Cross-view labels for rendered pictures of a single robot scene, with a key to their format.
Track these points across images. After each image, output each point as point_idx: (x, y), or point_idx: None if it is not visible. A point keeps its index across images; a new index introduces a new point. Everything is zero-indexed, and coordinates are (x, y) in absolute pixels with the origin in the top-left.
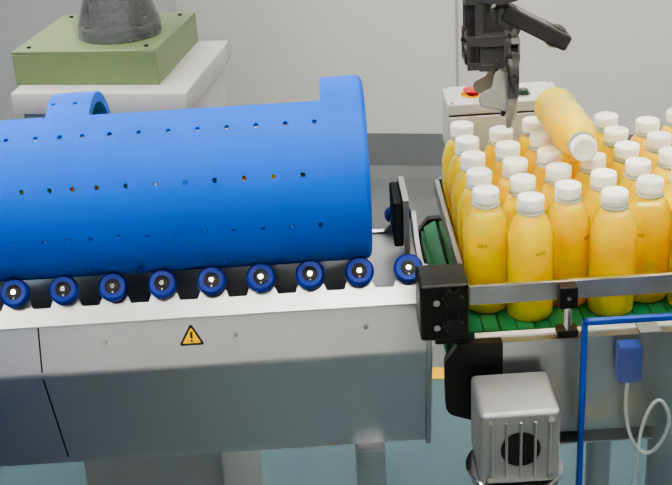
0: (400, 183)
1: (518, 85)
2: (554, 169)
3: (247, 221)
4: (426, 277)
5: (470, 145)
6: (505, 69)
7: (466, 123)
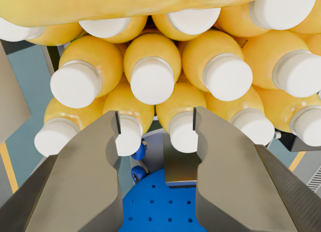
0: (185, 184)
1: (301, 182)
2: (302, 14)
3: None
4: (315, 146)
5: (140, 137)
6: (113, 224)
7: (49, 139)
